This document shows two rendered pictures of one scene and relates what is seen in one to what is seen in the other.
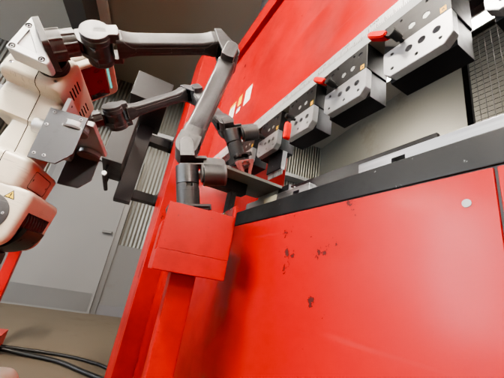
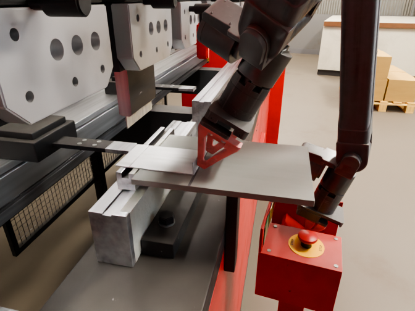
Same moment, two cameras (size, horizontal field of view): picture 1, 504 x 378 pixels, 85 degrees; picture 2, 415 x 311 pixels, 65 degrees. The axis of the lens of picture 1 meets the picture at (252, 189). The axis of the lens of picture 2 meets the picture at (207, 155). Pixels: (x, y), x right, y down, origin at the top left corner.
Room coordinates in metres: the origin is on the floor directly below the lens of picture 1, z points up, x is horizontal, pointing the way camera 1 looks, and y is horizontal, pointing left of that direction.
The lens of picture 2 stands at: (1.30, 0.33, 1.24)
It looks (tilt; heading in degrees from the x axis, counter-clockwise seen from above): 26 degrees down; 219
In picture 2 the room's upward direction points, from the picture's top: straight up
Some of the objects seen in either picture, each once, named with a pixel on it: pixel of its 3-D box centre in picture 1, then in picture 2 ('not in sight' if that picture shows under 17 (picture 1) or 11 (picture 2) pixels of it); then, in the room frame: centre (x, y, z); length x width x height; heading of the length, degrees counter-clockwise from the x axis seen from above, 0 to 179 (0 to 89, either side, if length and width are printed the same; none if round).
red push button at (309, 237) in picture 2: not in sight; (307, 240); (0.77, 0.16, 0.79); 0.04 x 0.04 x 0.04
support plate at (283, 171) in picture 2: (237, 181); (228, 163); (0.91, 0.06, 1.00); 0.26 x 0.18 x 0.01; 116
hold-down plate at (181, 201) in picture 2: not in sight; (184, 197); (0.92, -0.04, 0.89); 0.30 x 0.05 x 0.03; 26
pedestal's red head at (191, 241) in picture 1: (190, 238); (301, 240); (0.73, 0.13, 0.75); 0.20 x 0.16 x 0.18; 19
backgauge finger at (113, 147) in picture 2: not in sight; (67, 137); (1.04, -0.22, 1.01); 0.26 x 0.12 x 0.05; 116
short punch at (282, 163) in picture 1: (276, 166); (138, 89); (0.98, -0.08, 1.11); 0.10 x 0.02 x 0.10; 26
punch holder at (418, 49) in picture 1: (424, 42); not in sight; (0.46, -0.33, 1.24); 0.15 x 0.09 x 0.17; 26
